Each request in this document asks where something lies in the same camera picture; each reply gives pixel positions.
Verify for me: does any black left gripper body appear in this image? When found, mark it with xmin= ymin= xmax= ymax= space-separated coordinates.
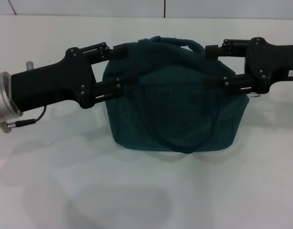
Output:
xmin=11 ymin=47 xmax=97 ymax=113

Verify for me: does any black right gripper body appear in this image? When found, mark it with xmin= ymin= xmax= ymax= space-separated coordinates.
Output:
xmin=243 ymin=37 xmax=293 ymax=94

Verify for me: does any dark teal lunch bag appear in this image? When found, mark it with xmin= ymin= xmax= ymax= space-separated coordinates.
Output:
xmin=102 ymin=35 xmax=251 ymax=155

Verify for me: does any left arm connector cable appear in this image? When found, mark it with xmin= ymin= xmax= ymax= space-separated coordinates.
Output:
xmin=0 ymin=105 xmax=47 ymax=135

